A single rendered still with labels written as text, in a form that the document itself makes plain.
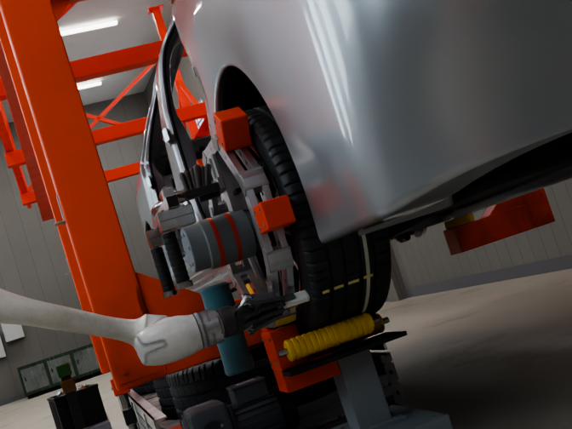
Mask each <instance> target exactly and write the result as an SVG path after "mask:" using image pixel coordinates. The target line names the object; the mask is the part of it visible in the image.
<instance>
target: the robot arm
mask: <svg viewBox="0 0 572 429"><path fill-rule="evenodd" d="M309 300H310V296H309V294H308V293H307V292H306V291H305V290H301V291H299V292H296V293H290V294H287V295H280V294H279V293H278V291H272V292H266V293H259V294H253V295H250V294H243V300H242V302H241V303H238V304H236V305H235V306H224V307H222V308H219V309H217V310H216V311H215V309H214V308H209V309H207V310H204V311H201V312H195V313H194V314H191V315H185V316H173V317H167V316H166V315H152V314H145V315H144V316H142V317H140V318H137V319H124V318H118V317H108V316H105V315H100V314H97V313H92V312H86V311H82V310H78V309H75V308H70V307H67V306H60V305H56V304H52V303H48V302H44V301H40V300H34V299H31V298H27V297H25V296H21V295H17V294H14V293H11V292H8V291H6V290H4V289H0V323H5V324H18V325H26V326H33V327H39V328H45V329H55V330H61V331H66V332H72V333H79V334H85V335H95V336H100V337H106V338H110V339H114V340H120V341H123V342H126V343H129V344H130V345H131V346H133V347H134V349H135V350H136V352H137V355H138V357H139V359H140V361H141V362H142V363H143V364H144V365H147V366H157V365H165V364H167V363H173V362H176V361H179V360H181V359H184V358H188V357H190V356H191V355H193V354H194V353H196V352H198V351H200V350H202V349H204V348H208V347H209V346H213V345H216V344H219V343H221V342H223V341H224V337H226V338H227V337H230V336H233V335H237V334H238V333H239V331H244V330H246V331H248V332H249V335H253V334H254V333H255V332H256V331H257V330H259V329H262V328H264V327H265V326H267V325H268V324H270V323H273V322H275V321H277V320H278V319H280V318H282V317H283V312H284V311H285V310H287V309H289V308H292V307H295V306H296V305H299V304H301V303H304V302H307V301H309Z"/></svg>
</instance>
